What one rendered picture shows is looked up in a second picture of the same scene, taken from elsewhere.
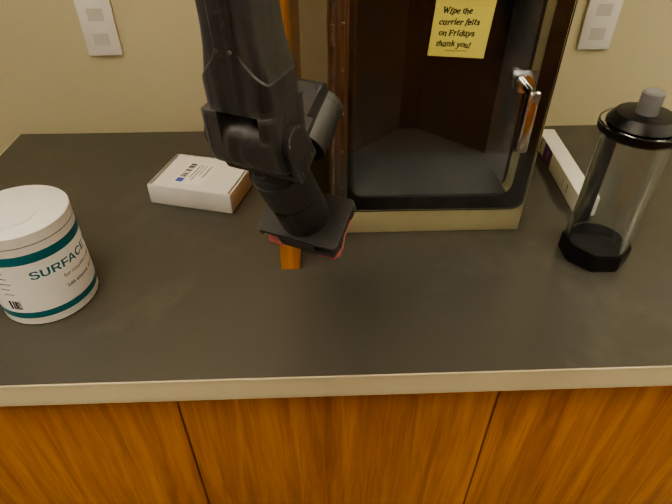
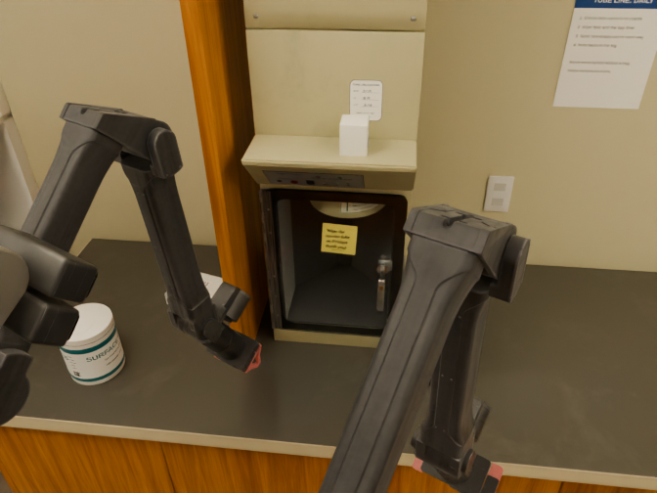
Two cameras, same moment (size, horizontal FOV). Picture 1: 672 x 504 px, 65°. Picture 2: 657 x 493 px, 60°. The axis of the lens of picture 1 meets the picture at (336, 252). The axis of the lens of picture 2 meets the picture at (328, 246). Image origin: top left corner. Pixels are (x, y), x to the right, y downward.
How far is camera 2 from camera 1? 0.67 m
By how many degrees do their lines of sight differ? 8
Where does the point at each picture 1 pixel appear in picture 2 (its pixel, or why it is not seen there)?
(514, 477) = not seen: outside the picture
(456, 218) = (356, 338)
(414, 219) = (328, 336)
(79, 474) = (102, 478)
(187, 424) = (165, 456)
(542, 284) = not seen: hidden behind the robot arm
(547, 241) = not seen: hidden behind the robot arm
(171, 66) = (195, 202)
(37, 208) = (95, 321)
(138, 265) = (150, 351)
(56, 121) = (116, 230)
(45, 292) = (94, 368)
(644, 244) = (481, 371)
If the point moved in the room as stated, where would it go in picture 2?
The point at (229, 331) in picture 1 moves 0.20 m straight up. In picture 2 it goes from (193, 402) to (179, 339)
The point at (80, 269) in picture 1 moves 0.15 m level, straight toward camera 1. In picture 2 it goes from (114, 355) to (122, 401)
